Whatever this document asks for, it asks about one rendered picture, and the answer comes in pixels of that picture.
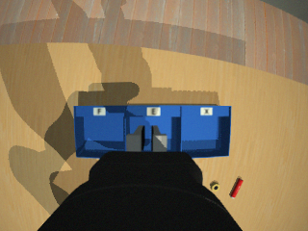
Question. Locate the yellow hex nut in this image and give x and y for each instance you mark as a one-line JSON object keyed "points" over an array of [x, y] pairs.
{"points": [[215, 187]]}

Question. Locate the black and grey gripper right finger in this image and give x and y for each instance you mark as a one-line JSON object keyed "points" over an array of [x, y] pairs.
{"points": [[158, 140]]}

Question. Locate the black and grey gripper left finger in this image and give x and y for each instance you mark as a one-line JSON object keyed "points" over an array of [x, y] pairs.
{"points": [[135, 142]]}

